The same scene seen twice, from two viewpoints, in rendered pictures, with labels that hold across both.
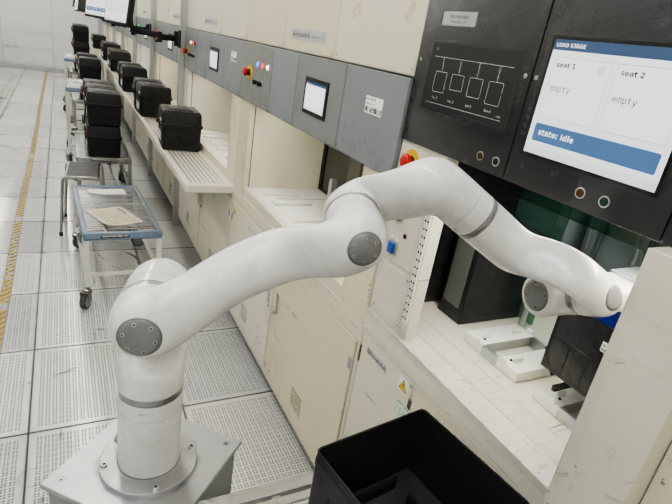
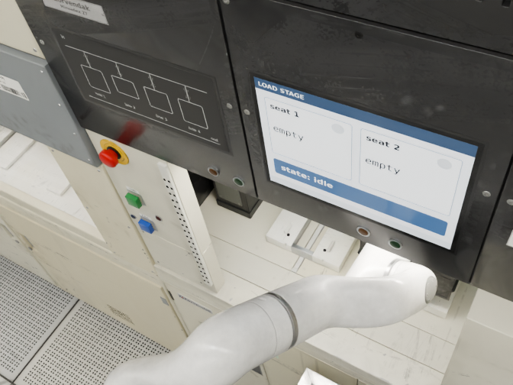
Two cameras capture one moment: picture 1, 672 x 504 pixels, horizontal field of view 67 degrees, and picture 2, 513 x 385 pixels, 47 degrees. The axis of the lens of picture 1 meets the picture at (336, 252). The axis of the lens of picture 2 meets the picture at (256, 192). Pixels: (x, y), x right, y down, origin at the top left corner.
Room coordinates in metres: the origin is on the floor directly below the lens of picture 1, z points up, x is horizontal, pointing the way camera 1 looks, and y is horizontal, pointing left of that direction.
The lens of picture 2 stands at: (0.53, -0.12, 2.17)
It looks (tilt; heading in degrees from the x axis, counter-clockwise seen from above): 52 degrees down; 340
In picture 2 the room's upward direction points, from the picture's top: 11 degrees counter-clockwise
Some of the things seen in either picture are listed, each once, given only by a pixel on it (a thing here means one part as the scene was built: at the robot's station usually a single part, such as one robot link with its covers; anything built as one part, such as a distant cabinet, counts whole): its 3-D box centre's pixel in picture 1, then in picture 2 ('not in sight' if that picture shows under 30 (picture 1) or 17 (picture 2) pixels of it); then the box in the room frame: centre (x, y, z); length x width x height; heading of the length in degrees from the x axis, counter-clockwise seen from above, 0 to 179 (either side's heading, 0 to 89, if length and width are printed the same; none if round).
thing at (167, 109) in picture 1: (178, 127); not in sight; (3.45, 1.20, 0.93); 0.30 x 0.28 x 0.26; 27
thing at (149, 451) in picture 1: (150, 425); not in sight; (0.79, 0.31, 0.85); 0.19 x 0.19 x 0.18
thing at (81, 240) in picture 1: (117, 238); not in sight; (3.00, 1.42, 0.24); 0.97 x 0.52 x 0.48; 32
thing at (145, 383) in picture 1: (155, 325); not in sight; (0.82, 0.31, 1.07); 0.19 x 0.12 x 0.24; 11
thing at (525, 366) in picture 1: (516, 348); (319, 222); (1.28, -0.55, 0.89); 0.22 x 0.21 x 0.04; 120
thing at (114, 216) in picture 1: (114, 215); not in sight; (2.83, 1.35, 0.47); 0.31 x 0.23 x 0.02; 51
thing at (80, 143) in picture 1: (102, 168); not in sight; (4.46, 2.24, 0.24); 0.94 x 0.53 x 0.48; 30
